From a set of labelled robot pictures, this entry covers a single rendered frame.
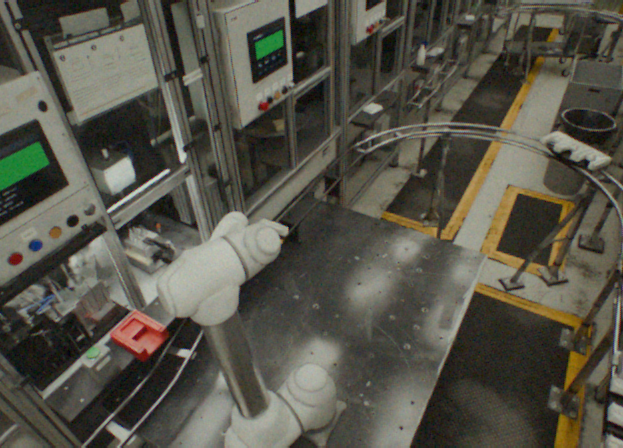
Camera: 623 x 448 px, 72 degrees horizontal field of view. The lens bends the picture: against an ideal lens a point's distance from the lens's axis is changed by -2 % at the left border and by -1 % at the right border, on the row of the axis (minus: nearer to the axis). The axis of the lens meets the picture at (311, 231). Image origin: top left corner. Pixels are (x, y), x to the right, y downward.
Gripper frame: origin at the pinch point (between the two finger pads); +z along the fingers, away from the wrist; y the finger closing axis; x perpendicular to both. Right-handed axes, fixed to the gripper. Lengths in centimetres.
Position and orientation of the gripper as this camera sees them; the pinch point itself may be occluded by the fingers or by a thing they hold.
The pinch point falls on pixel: (152, 246)
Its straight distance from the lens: 189.8
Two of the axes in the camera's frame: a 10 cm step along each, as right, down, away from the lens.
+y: -1.3, -7.9, -6.0
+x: -5.2, 5.7, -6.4
